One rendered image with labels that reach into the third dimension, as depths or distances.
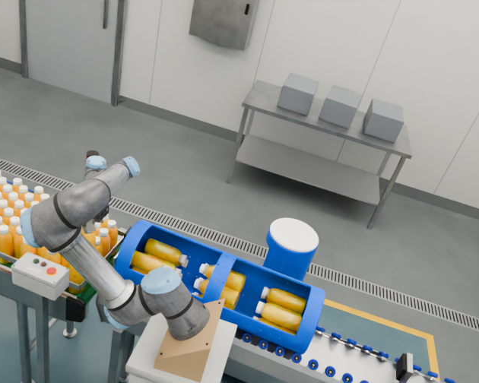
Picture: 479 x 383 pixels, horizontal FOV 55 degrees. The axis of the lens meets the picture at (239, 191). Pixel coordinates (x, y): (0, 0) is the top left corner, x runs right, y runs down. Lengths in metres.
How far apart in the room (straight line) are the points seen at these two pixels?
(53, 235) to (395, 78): 4.16
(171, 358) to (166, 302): 0.19
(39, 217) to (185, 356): 0.64
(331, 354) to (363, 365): 0.15
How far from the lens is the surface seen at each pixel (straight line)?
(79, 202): 1.35
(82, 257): 1.46
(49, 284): 2.00
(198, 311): 1.60
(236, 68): 5.15
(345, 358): 2.23
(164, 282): 1.52
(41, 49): 6.06
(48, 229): 1.39
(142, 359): 1.70
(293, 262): 2.51
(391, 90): 5.08
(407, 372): 2.13
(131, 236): 2.01
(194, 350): 1.56
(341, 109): 4.34
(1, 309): 3.38
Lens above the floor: 2.55
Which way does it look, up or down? 33 degrees down
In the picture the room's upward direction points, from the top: 15 degrees clockwise
